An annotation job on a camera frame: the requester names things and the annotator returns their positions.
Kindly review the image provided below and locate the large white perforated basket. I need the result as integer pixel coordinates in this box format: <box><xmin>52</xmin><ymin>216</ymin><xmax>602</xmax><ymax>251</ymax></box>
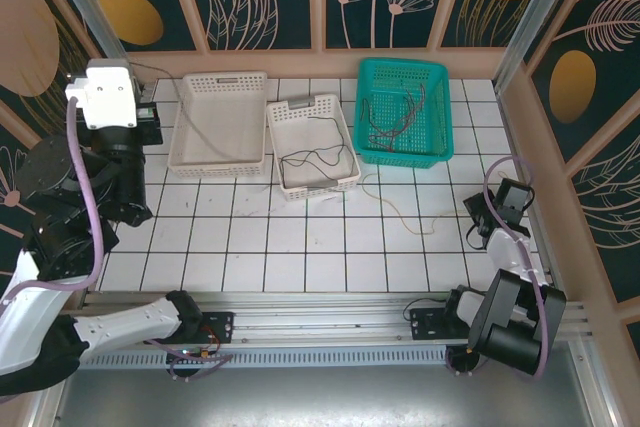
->
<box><xmin>167</xmin><ymin>70</ymin><xmax>269</xmax><ymax>180</ymax></box>

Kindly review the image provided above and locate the small white perforated basket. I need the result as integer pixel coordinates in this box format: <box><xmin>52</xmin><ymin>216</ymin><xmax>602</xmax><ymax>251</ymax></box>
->
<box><xmin>265</xmin><ymin>92</ymin><xmax>362</xmax><ymax>202</ymax></box>

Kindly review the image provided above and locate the black round cable port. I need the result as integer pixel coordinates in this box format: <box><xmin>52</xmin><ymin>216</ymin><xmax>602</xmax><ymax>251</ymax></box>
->
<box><xmin>167</xmin><ymin>354</ymin><xmax>194</xmax><ymax>384</ymax></box>
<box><xmin>446</xmin><ymin>344</ymin><xmax>484</xmax><ymax>377</ymax></box>

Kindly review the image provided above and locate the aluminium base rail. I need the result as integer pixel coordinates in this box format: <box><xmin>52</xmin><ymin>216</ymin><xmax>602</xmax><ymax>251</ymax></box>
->
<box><xmin>82</xmin><ymin>290</ymin><xmax>586</xmax><ymax>348</ymax></box>

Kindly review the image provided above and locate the thin black cable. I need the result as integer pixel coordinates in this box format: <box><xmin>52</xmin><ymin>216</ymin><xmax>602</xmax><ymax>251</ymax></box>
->
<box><xmin>278</xmin><ymin>146</ymin><xmax>351</xmax><ymax>189</ymax></box>
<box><xmin>305</xmin><ymin>116</ymin><xmax>355</xmax><ymax>168</ymax></box>
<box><xmin>389</xmin><ymin>82</ymin><xmax>430</xmax><ymax>148</ymax></box>

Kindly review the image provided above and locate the thin grey cable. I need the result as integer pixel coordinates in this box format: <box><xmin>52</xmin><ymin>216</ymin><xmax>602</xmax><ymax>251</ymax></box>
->
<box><xmin>128</xmin><ymin>60</ymin><xmax>232</xmax><ymax>158</ymax></box>

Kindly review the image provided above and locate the aluminium side rail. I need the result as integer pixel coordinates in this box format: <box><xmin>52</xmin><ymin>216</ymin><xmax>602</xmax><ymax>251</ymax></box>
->
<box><xmin>499</xmin><ymin>91</ymin><xmax>569</xmax><ymax>298</ymax></box>

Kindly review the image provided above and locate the teal perforated plastic basket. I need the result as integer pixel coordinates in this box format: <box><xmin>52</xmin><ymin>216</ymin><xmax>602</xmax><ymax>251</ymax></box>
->
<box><xmin>352</xmin><ymin>57</ymin><xmax>455</xmax><ymax>170</ymax></box>

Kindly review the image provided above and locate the thin black gripper wire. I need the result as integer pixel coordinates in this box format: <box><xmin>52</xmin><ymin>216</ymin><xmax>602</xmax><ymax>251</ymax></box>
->
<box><xmin>464</xmin><ymin>224</ymin><xmax>489</xmax><ymax>252</ymax></box>

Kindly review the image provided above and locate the thin red cable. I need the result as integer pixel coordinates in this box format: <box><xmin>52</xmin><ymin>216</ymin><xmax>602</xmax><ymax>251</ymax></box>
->
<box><xmin>360</xmin><ymin>99</ymin><xmax>401</xmax><ymax>148</ymax></box>
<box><xmin>367</xmin><ymin>91</ymin><xmax>426</xmax><ymax>153</ymax></box>

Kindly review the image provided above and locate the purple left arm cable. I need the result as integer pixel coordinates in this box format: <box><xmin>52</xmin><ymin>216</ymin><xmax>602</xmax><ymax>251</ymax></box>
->
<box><xmin>0</xmin><ymin>94</ymin><xmax>232</xmax><ymax>383</ymax></box>

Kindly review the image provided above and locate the grey slotted cable duct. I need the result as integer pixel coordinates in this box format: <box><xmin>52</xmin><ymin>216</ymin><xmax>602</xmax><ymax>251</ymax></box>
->
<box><xmin>74</xmin><ymin>349</ymin><xmax>451</xmax><ymax>371</ymax></box>

